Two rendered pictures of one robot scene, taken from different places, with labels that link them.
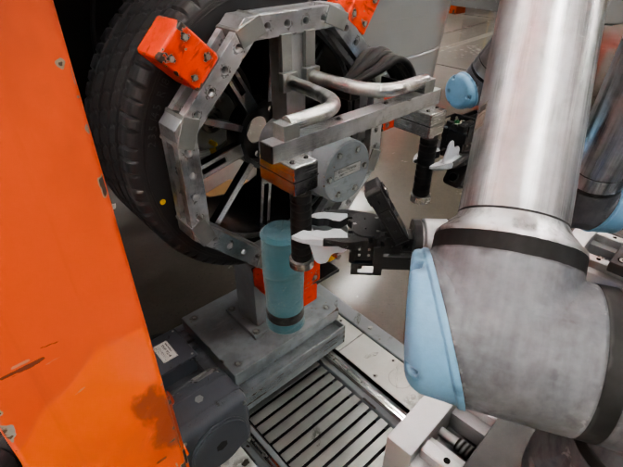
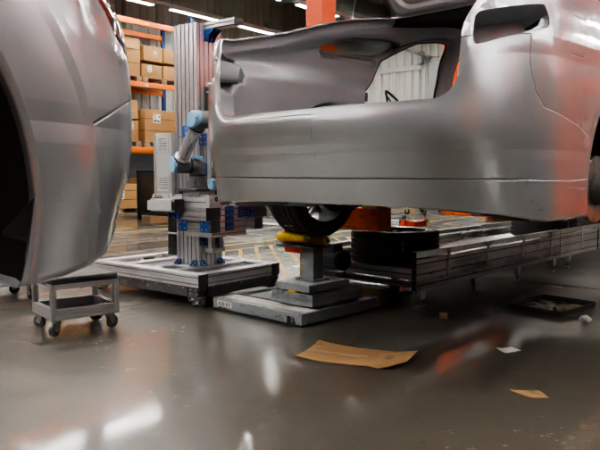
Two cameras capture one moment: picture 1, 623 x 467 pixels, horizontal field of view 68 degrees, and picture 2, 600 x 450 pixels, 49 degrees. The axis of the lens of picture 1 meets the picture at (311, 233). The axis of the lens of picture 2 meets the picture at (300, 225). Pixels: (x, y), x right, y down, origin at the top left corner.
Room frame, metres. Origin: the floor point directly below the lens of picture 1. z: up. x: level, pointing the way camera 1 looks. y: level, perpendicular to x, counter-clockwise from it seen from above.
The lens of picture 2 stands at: (5.37, -0.32, 0.93)
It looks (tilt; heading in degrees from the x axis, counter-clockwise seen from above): 5 degrees down; 175
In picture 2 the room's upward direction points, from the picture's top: straight up
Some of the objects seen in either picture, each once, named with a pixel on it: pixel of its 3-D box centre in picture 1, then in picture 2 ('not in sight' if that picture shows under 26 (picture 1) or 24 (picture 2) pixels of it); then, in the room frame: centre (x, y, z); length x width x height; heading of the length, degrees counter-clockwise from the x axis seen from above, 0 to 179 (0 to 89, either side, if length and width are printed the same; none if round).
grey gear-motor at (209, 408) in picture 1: (179, 400); (331, 267); (0.71, 0.33, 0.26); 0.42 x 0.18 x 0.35; 42
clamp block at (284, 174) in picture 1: (287, 168); not in sight; (0.66, 0.04, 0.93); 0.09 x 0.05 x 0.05; 42
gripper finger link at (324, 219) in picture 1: (321, 229); not in sight; (0.67, -0.02, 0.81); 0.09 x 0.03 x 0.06; 77
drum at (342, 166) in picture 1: (311, 155); not in sight; (0.87, 0.00, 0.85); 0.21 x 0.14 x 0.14; 42
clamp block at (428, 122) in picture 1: (419, 117); not in sight; (0.89, -0.22, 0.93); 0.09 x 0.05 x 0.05; 42
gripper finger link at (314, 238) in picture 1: (320, 248); not in sight; (0.61, -0.01, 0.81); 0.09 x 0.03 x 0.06; 96
